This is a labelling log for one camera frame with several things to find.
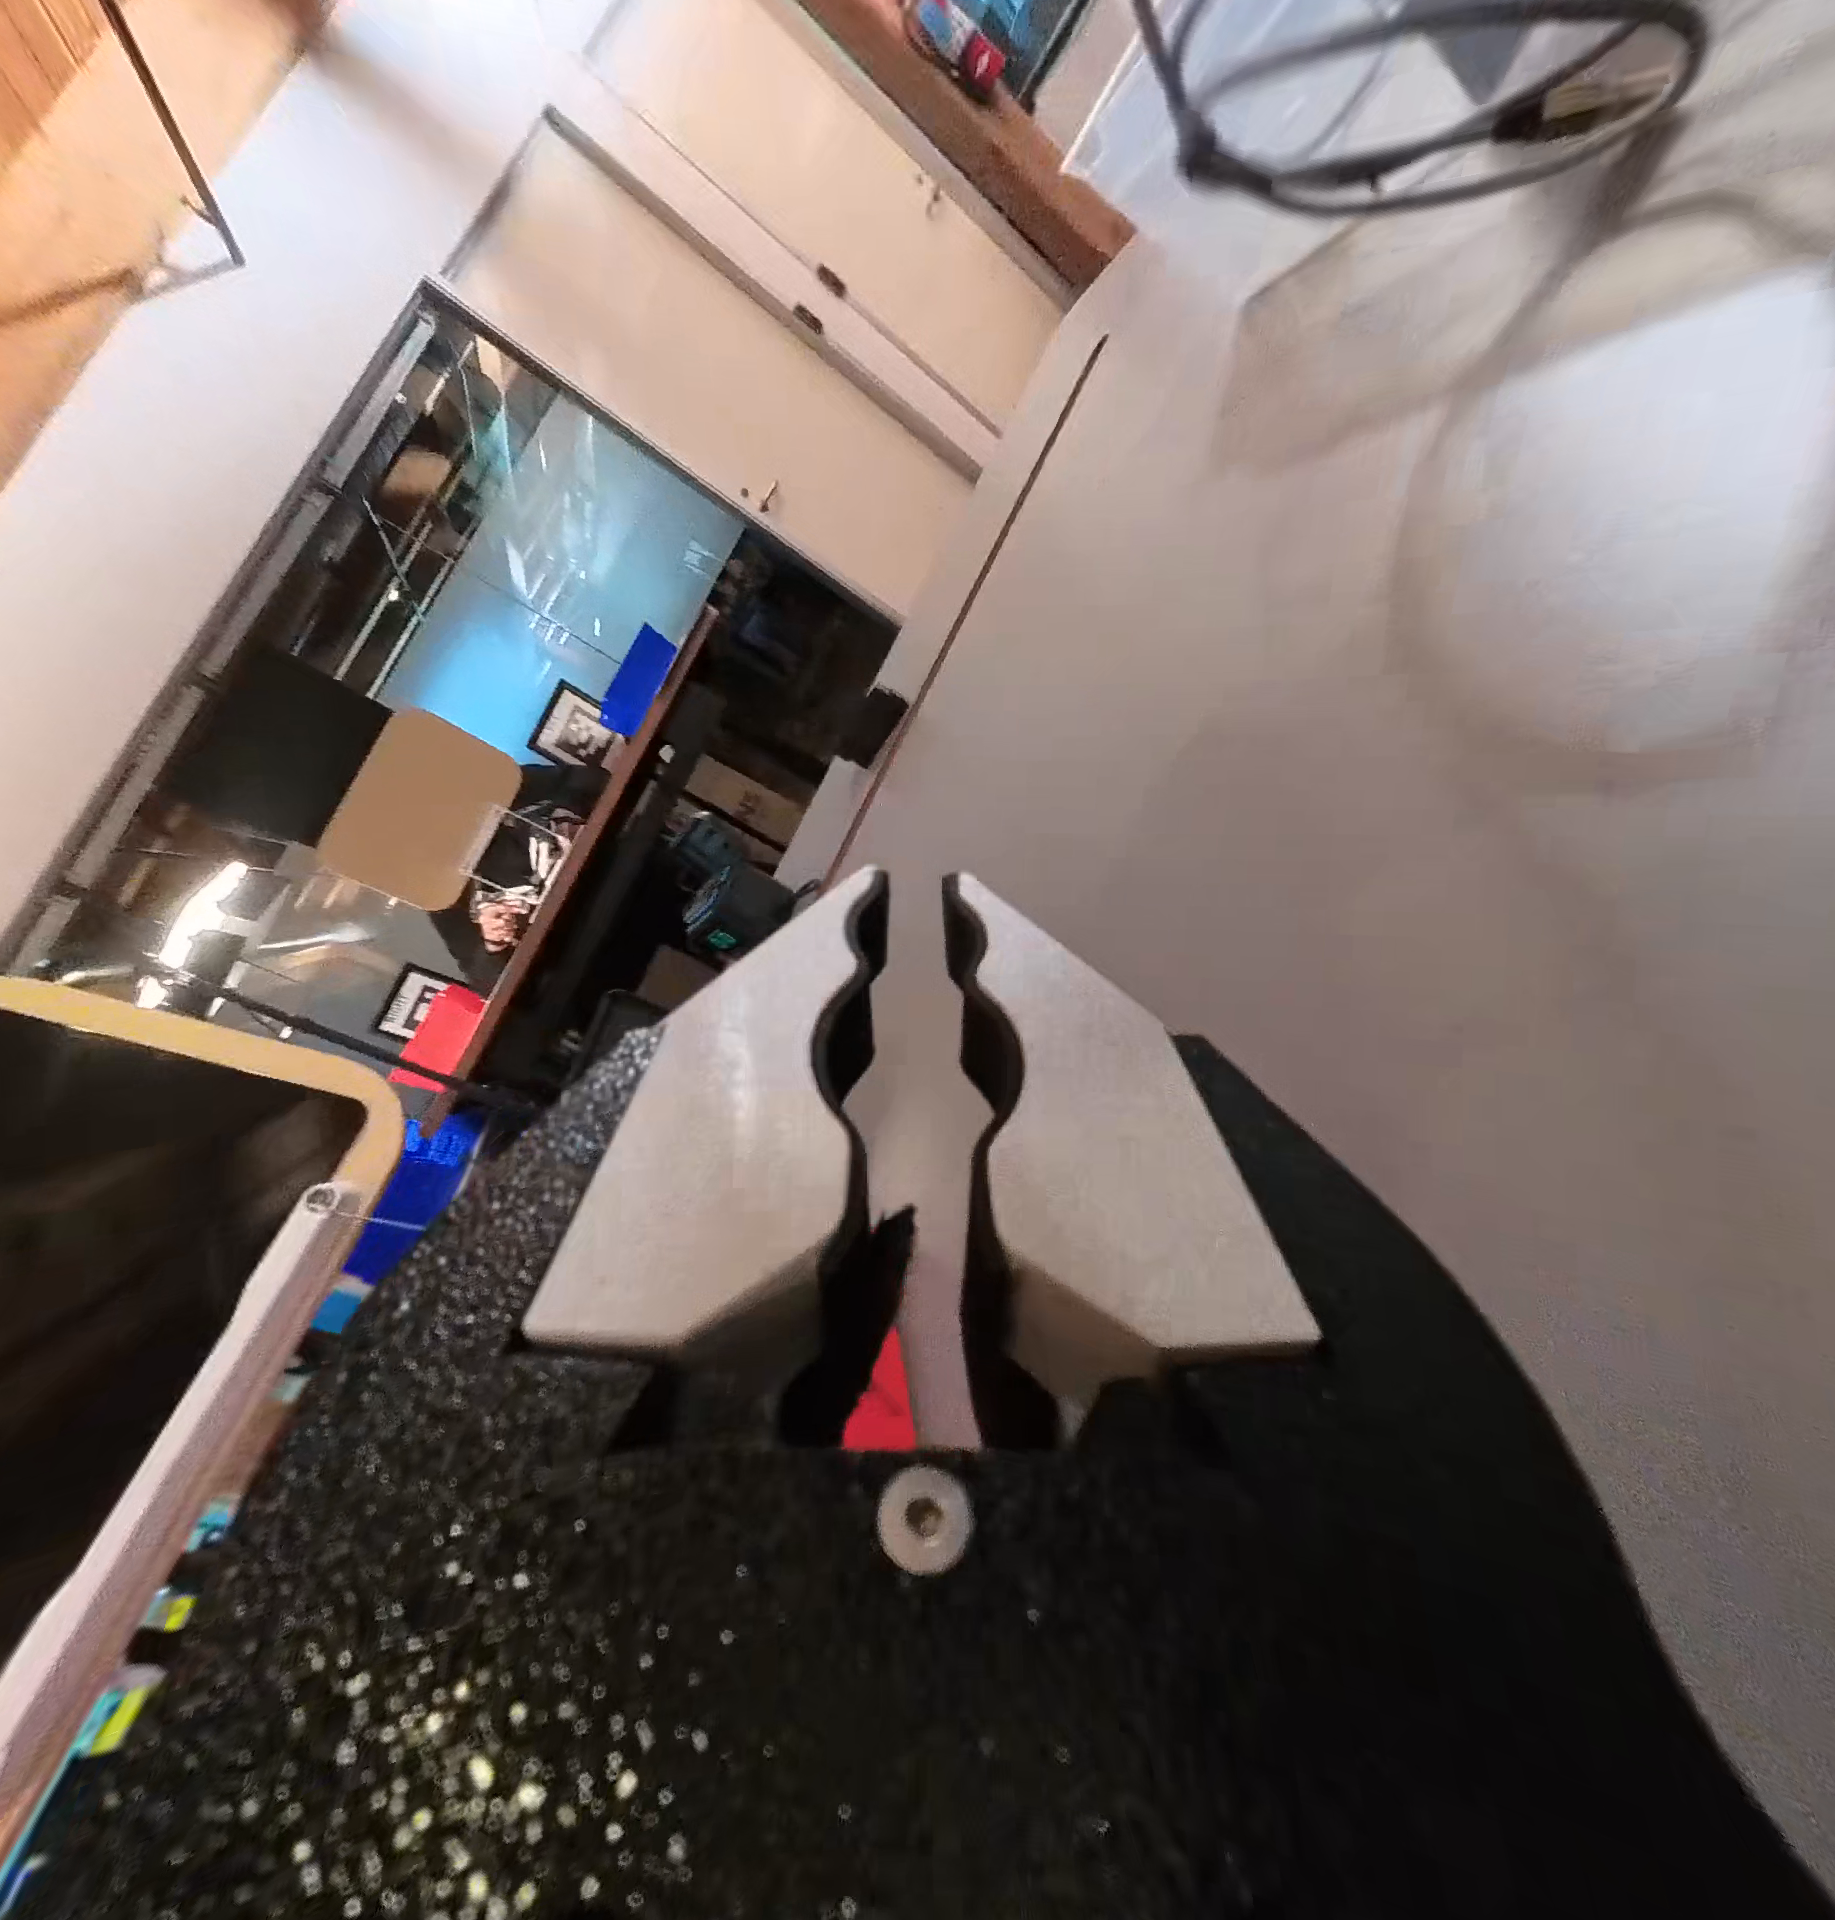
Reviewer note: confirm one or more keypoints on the black wall device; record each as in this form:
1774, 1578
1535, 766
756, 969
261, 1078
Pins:
887, 724

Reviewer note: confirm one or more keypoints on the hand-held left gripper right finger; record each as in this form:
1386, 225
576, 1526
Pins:
1125, 1187

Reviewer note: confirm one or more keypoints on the white wall cabinets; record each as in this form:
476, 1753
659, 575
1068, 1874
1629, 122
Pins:
798, 240

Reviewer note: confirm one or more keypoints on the blue tape patch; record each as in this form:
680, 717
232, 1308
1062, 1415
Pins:
643, 679

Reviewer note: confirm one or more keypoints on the beige chair back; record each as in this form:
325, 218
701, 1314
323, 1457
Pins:
416, 809

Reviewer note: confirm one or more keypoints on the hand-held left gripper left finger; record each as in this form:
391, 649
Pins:
693, 1171

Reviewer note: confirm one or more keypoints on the glass partition window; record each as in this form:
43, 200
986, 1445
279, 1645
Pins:
556, 497

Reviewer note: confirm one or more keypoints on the framed printed tag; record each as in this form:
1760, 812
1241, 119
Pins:
411, 1003
574, 726

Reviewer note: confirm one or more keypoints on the dark panel with pale frame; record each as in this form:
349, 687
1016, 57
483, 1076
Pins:
107, 1275

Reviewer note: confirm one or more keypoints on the wooden shelf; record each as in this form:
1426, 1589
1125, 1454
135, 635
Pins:
1005, 164

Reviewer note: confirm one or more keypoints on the brown wooden partition board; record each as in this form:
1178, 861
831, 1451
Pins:
586, 884

